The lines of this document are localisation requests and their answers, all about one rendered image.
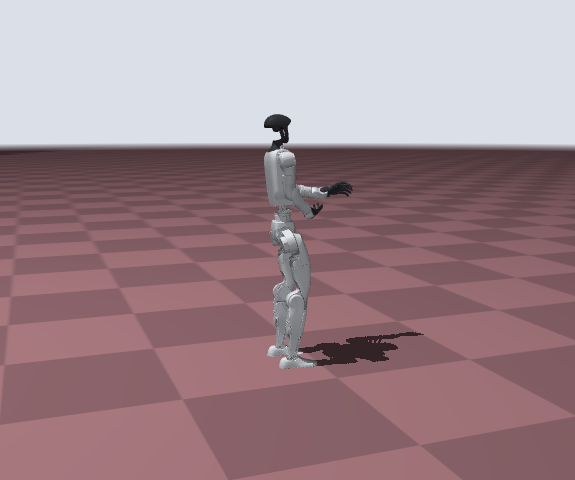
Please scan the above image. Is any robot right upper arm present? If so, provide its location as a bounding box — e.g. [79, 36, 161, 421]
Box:
[278, 152, 299, 201]

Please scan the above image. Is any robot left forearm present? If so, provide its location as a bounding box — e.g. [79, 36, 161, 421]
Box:
[298, 185, 328, 199]

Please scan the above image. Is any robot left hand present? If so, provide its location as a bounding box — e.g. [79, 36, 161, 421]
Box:
[320, 181, 353, 197]

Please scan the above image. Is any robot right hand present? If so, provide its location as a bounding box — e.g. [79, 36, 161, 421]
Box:
[304, 203, 323, 219]

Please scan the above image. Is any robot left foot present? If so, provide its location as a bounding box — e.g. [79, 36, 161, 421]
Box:
[267, 345, 304, 357]

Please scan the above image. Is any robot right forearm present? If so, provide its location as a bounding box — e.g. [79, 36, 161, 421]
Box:
[291, 189, 315, 219]

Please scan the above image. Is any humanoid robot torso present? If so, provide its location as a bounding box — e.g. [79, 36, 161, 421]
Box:
[264, 146, 297, 244]

